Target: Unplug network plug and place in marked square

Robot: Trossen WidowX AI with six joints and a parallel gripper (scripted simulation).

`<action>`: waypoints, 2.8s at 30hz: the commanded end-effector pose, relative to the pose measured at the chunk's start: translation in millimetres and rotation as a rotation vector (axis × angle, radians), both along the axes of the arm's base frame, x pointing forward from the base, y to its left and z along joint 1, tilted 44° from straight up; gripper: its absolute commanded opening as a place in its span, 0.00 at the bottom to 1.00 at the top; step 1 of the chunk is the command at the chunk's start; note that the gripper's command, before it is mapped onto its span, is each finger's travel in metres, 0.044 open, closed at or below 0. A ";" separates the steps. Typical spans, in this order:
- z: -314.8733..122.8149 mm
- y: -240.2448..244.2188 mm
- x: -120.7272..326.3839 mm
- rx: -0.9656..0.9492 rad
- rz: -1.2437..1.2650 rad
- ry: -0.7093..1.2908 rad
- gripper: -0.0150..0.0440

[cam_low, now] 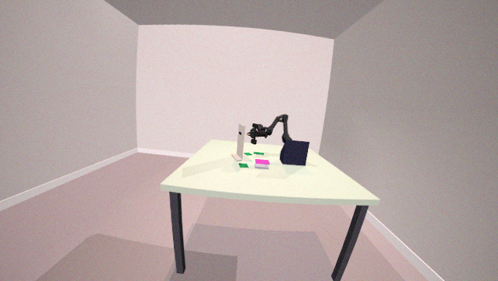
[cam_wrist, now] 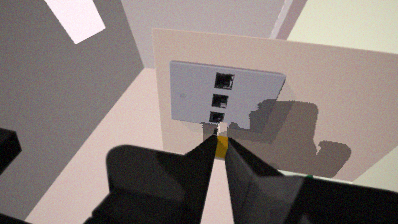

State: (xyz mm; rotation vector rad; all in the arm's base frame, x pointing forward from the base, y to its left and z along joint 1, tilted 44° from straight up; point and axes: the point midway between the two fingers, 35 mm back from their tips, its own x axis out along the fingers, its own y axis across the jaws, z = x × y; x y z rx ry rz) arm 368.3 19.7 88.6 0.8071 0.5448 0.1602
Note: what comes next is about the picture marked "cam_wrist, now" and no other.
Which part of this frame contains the beige panel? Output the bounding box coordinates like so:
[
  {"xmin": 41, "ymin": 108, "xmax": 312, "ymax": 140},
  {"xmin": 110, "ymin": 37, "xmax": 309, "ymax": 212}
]
[{"xmin": 152, "ymin": 28, "xmax": 398, "ymax": 182}]

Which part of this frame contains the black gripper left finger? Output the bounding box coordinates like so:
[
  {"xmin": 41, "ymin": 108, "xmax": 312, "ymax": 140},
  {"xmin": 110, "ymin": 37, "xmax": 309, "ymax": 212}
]
[{"xmin": 106, "ymin": 135, "xmax": 218, "ymax": 224}]

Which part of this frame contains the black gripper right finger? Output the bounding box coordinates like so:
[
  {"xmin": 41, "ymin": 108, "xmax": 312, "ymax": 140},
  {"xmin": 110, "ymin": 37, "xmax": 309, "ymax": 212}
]
[{"xmin": 225, "ymin": 137, "xmax": 398, "ymax": 224}]

